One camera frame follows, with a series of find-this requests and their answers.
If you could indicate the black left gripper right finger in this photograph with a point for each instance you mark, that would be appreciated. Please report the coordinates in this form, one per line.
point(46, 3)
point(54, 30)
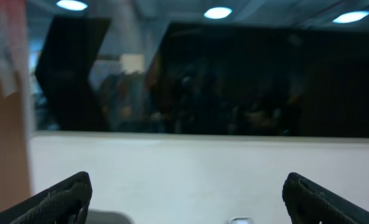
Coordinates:
point(310, 203)

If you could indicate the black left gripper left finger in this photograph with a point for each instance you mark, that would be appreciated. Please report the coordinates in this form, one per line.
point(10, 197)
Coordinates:
point(66, 202)

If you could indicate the white barcode scanner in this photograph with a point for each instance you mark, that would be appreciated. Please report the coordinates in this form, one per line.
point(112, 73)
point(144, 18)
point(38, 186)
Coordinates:
point(241, 220)

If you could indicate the grey plastic shopping basket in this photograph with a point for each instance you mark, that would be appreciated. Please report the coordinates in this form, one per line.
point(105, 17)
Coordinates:
point(106, 217)

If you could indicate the dark window pane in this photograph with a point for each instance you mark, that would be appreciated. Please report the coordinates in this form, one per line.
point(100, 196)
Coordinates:
point(205, 80)

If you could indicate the ceiling light right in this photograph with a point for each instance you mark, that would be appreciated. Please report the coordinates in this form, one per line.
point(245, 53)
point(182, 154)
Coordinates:
point(349, 17)

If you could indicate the ceiling light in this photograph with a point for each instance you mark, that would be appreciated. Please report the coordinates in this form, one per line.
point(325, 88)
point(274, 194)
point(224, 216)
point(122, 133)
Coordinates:
point(349, 17)
point(217, 13)
point(72, 5)

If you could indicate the ceiling light left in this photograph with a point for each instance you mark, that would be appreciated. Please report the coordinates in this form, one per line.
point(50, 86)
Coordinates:
point(72, 5)

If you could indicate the ceiling light middle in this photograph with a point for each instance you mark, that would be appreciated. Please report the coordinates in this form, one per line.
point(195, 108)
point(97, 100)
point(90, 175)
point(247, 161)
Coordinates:
point(217, 13)

